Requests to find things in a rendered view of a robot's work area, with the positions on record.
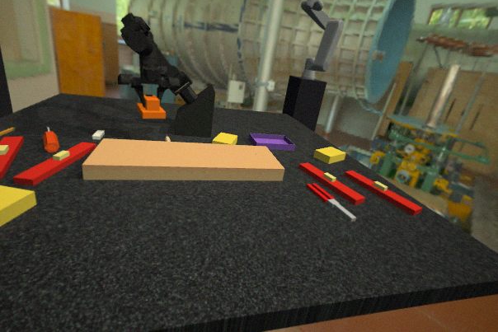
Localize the purple shallow tray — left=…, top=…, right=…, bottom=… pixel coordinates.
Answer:
left=249, top=133, right=295, bottom=151

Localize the red flat bar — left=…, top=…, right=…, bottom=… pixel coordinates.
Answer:
left=298, top=163, right=365, bottom=205
left=13, top=142, right=96, bottom=186
left=0, top=137, right=24, bottom=179
left=344, top=171, right=422, bottom=216

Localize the yellow flat block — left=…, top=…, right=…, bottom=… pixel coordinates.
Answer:
left=0, top=185, right=36, bottom=226
left=212, top=133, right=237, bottom=145
left=313, top=147, right=345, bottom=164

